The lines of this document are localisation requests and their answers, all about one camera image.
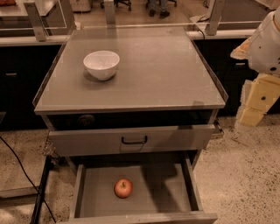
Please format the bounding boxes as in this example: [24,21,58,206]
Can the black floor cable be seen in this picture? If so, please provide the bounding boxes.
[0,136,57,224]

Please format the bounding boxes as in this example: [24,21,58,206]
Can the left metal bracket post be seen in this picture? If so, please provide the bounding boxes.
[24,2,46,42]

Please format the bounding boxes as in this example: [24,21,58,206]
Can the grey drawer cabinet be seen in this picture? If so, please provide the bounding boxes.
[31,26,229,170]

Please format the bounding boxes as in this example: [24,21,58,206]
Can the middle metal bracket post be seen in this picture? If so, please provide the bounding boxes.
[104,0,116,27]

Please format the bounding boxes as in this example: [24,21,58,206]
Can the white ceramic bowl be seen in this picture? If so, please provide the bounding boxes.
[83,51,120,81]

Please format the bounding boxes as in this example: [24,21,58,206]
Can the red apple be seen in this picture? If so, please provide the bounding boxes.
[114,178,133,199]

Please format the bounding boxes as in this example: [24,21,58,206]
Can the grey top drawer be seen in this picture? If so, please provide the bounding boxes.
[49,124,214,157]

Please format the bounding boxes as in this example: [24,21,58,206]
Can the black drawer handle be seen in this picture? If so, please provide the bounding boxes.
[121,136,148,145]

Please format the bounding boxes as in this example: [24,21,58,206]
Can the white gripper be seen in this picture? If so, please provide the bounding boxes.
[230,7,280,131]

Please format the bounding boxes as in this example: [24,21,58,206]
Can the open grey middle drawer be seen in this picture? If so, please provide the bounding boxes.
[60,158,217,224]

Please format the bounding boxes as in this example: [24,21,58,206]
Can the dark back counter cabinets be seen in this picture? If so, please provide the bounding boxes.
[0,27,280,131]

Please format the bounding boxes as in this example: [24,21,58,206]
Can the person legs and shoes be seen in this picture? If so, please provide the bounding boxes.
[148,0,171,19]

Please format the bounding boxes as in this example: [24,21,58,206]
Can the black office chair base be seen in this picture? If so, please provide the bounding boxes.
[100,0,132,11]

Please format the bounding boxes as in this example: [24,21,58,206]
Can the right metal bracket post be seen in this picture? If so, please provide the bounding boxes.
[205,0,225,36]

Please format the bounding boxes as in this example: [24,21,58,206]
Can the metal bracket post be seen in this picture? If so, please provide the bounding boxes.
[205,0,225,36]
[24,2,46,42]
[104,0,116,27]

